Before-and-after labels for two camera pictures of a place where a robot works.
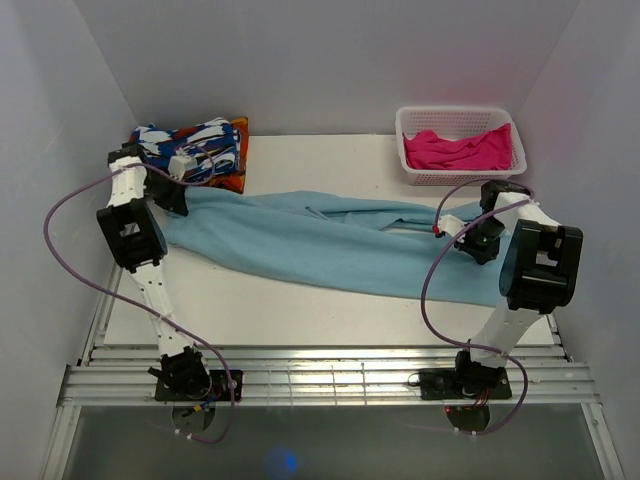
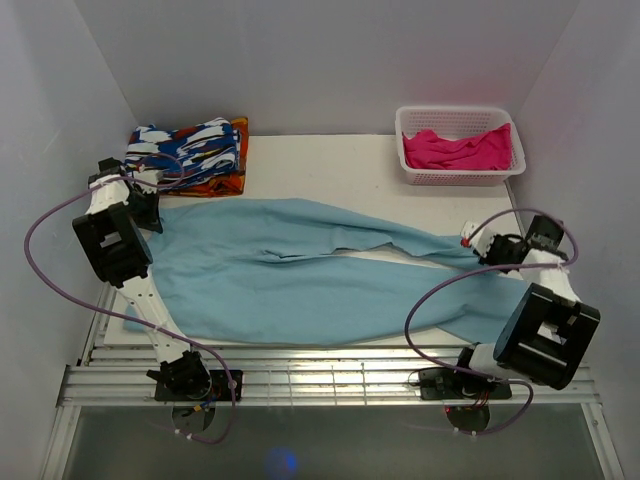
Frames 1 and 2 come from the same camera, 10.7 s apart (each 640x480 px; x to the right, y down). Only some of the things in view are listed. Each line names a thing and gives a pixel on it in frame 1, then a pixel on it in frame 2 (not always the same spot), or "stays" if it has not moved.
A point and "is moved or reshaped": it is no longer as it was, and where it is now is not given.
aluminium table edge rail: x=277 y=377 stays
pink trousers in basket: x=491 y=150 stays
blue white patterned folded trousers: x=214 y=143 stays
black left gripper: x=174 y=201 to x=151 y=219
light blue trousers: x=293 y=242 is moved or reshaped
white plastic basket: x=455 y=145 stays
